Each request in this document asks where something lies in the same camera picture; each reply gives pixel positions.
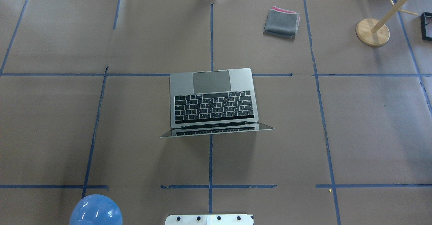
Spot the grey laptop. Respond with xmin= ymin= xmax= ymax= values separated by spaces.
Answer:
xmin=162 ymin=68 xmax=273 ymax=138

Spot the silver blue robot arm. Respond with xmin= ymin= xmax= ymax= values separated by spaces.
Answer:
xmin=69 ymin=194 xmax=123 ymax=225

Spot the folded grey pink cloth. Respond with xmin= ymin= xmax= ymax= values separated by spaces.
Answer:
xmin=264 ymin=6 xmax=300 ymax=38

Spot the wooden mug tree stand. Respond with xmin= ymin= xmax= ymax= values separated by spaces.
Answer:
xmin=355 ymin=0 xmax=419 ymax=47

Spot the black rectangular tray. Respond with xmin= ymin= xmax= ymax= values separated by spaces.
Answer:
xmin=420 ymin=11 xmax=432 ymax=41

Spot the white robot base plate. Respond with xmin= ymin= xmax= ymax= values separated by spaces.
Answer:
xmin=165 ymin=214 xmax=254 ymax=225

